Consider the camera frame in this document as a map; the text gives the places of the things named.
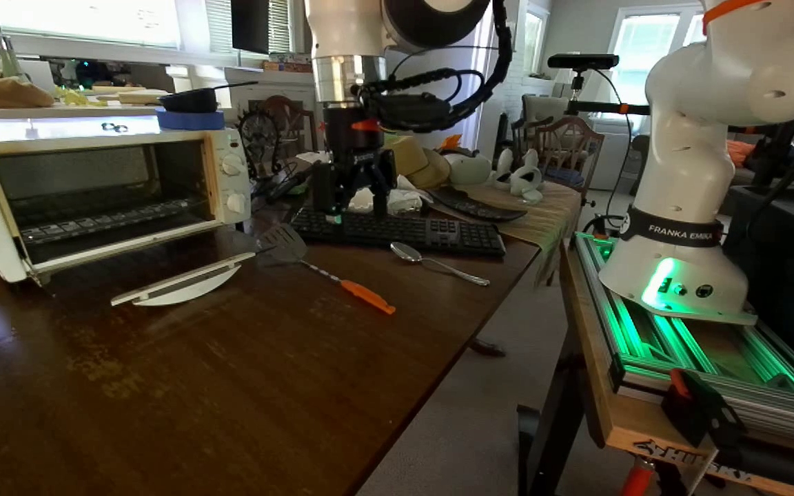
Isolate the silver faucet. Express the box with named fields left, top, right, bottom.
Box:
left=0, top=0, right=26, bottom=83

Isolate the white toaster oven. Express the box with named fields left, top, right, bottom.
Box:
left=0, top=124, right=259, bottom=312

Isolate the ornate dark wooden chair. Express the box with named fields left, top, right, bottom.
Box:
left=236, top=94, right=320, bottom=185

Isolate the white figurine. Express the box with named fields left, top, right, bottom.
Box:
left=505, top=145, right=549, bottom=206

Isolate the black plate with contents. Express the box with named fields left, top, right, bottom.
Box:
left=431, top=185, right=529, bottom=226

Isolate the silver metal spoon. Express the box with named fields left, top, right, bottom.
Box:
left=386, top=240, right=493, bottom=290

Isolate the orange black bar clamp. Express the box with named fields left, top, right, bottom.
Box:
left=618, top=365, right=750, bottom=496

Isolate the large black box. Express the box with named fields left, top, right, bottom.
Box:
left=721, top=173, right=794, bottom=386

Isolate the pale green bowl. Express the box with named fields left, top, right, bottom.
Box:
left=440, top=150, right=496, bottom=192

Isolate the white glass door cabinet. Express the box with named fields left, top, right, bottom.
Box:
left=229, top=68, right=325, bottom=150

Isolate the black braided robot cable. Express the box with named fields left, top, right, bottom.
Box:
left=360, top=0, right=794, bottom=210

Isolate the woven beige placemat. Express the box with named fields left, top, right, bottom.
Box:
left=465, top=179, right=586, bottom=252

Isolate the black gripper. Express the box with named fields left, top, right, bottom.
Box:
left=310, top=101, right=400, bottom=219

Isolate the crumpled white plastic bag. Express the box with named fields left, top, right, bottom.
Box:
left=386, top=173, right=431, bottom=219

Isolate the small black pan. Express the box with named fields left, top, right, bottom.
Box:
left=159, top=77, right=263, bottom=116

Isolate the orange handled metal spatula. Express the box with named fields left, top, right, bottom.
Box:
left=255, top=219, right=400, bottom=319

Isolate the black camera bar on stand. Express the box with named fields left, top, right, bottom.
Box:
left=544, top=50, right=624, bottom=73

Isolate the black computer keyboard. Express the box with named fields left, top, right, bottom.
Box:
left=288, top=204, right=511, bottom=262

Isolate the carved wooden chair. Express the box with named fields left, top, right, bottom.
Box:
left=521, top=113, right=608, bottom=199

